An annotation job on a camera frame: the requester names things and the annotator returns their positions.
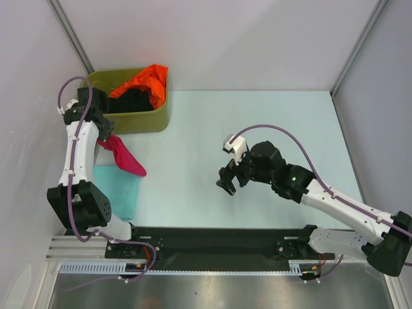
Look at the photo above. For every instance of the folded teal t shirt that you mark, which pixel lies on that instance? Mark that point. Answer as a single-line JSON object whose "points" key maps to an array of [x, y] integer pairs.
{"points": [[120, 187]]}

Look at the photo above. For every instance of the aluminium frame rail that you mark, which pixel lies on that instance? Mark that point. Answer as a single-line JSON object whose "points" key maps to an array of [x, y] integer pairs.
{"points": [[69, 248]]}

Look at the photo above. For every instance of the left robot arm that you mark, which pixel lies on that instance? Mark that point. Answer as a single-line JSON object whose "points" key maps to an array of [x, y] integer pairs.
{"points": [[76, 199]]}

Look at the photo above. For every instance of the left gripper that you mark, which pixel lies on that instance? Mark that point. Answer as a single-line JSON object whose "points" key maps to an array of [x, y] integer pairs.
{"points": [[104, 135]]}

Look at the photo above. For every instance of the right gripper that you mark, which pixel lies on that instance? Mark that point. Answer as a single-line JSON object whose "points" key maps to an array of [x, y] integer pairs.
{"points": [[235, 174]]}

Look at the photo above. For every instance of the orange t shirt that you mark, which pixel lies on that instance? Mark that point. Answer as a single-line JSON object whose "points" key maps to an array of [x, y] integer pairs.
{"points": [[152, 79]]}

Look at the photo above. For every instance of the olive green plastic bin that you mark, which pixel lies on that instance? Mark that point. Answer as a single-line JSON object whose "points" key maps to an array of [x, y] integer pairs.
{"points": [[137, 122]]}

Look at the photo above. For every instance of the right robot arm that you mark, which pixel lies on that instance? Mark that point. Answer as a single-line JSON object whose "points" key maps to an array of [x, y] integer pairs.
{"points": [[378, 237]]}

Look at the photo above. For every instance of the slotted cable duct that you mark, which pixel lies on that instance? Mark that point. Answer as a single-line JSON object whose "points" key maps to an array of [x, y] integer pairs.
{"points": [[109, 268]]}

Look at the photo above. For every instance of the black t shirt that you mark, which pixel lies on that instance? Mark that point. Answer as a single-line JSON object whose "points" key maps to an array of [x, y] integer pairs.
{"points": [[132, 100]]}

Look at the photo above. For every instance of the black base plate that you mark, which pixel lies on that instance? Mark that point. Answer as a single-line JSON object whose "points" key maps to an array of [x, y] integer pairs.
{"points": [[218, 250]]}

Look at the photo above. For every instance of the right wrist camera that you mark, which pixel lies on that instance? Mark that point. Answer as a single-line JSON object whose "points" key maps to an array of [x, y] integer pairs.
{"points": [[236, 146]]}

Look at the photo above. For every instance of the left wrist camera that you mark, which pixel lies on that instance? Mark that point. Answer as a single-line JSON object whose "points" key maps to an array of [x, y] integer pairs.
{"points": [[62, 110]]}

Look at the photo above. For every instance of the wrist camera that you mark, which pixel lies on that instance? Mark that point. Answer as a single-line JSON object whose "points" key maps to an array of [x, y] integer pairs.
{"points": [[236, 146], [62, 110]]}

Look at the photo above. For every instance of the magenta red t shirt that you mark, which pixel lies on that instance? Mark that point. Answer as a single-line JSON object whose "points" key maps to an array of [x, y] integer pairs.
{"points": [[124, 159]]}

